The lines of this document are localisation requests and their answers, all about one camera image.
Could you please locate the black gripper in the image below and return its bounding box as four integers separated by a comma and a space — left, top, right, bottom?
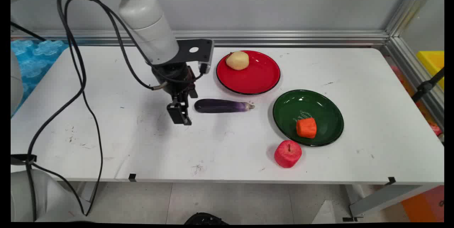
152, 62, 198, 126

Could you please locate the orange carrot piece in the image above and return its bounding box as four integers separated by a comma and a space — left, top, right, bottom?
296, 117, 317, 139

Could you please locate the purple eggplant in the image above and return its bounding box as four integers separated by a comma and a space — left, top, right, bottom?
194, 99, 255, 113

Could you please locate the yellow potato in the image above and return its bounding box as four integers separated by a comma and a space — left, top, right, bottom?
226, 51, 250, 71

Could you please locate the red plate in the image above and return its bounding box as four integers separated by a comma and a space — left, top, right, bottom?
216, 50, 281, 95

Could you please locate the black round object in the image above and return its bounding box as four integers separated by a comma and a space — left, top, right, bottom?
184, 212, 230, 225

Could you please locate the red apple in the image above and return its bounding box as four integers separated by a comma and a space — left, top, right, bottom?
274, 140, 303, 168

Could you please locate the green plate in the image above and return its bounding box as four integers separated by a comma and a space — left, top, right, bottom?
272, 89, 344, 147

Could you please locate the blue foam mat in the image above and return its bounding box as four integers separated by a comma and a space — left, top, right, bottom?
11, 39, 70, 117

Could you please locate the black stand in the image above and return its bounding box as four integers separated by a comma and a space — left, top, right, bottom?
411, 67, 444, 103

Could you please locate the yellow bin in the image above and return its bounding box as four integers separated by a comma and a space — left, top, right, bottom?
416, 50, 444, 91

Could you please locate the orange box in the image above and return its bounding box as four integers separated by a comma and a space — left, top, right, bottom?
401, 185, 444, 222

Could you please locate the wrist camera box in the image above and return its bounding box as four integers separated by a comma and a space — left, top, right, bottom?
199, 42, 214, 75

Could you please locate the black cable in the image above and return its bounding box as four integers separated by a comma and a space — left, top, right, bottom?
57, 0, 210, 218
27, 0, 171, 222

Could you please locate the aluminium frame rail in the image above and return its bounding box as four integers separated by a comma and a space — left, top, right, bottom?
11, 30, 391, 48
381, 37, 444, 131

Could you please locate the aluminium frame post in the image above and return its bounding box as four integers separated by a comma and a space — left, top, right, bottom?
386, 0, 444, 38

